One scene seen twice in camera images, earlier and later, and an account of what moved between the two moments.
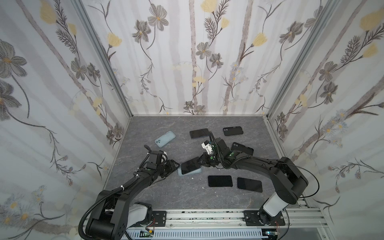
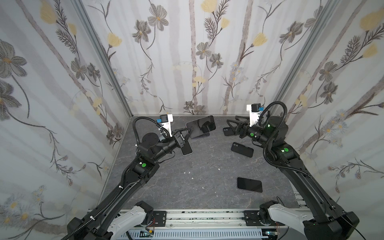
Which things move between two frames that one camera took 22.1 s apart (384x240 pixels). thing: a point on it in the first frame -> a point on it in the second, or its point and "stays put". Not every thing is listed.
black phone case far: [233, 130] stays put
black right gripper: [202, 160] -> [239, 127]
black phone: [180, 173] -> [186, 150]
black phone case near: [237, 146] stays put
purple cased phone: [249, 184] stays put
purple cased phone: [220, 181] -> [201, 126]
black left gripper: [171, 166] -> [174, 141]
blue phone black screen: [190, 165] -> [186, 148]
